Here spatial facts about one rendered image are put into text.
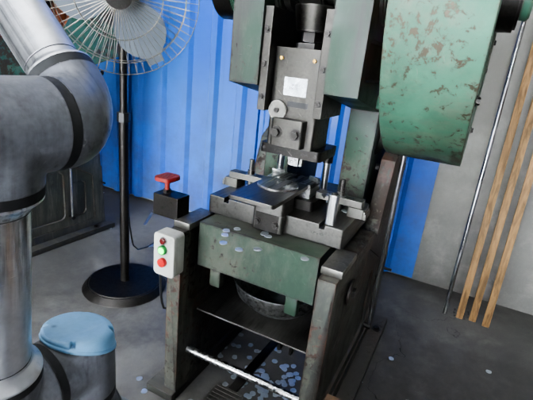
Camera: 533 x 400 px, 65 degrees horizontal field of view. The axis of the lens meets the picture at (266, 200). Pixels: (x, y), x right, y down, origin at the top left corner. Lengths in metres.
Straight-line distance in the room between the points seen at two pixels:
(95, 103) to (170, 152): 2.53
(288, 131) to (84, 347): 0.77
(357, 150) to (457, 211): 1.12
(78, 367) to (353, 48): 0.92
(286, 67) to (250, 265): 0.58
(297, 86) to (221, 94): 1.58
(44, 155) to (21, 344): 0.27
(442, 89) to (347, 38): 0.35
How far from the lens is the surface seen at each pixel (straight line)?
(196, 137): 2.94
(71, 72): 0.60
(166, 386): 1.62
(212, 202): 1.36
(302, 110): 1.24
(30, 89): 0.54
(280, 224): 1.23
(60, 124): 0.53
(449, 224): 2.50
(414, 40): 0.85
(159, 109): 3.07
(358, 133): 1.46
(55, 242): 2.66
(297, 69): 1.24
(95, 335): 0.78
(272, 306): 1.38
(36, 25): 0.67
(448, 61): 0.86
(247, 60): 1.26
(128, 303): 2.07
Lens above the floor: 1.14
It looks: 19 degrees down
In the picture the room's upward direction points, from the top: 6 degrees clockwise
